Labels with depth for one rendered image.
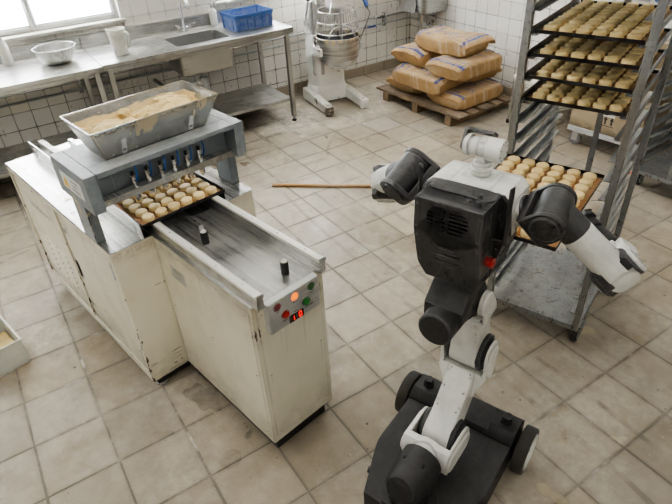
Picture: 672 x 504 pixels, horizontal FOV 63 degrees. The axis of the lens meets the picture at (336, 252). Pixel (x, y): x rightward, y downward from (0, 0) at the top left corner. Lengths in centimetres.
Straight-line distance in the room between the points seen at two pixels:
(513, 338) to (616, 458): 76
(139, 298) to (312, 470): 104
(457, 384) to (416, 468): 35
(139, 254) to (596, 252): 174
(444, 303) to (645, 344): 172
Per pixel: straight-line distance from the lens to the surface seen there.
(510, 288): 315
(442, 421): 220
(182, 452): 267
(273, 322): 199
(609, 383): 299
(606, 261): 163
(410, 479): 205
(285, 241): 214
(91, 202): 228
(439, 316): 168
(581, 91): 264
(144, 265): 249
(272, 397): 228
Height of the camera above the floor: 208
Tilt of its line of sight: 35 degrees down
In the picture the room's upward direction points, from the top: 3 degrees counter-clockwise
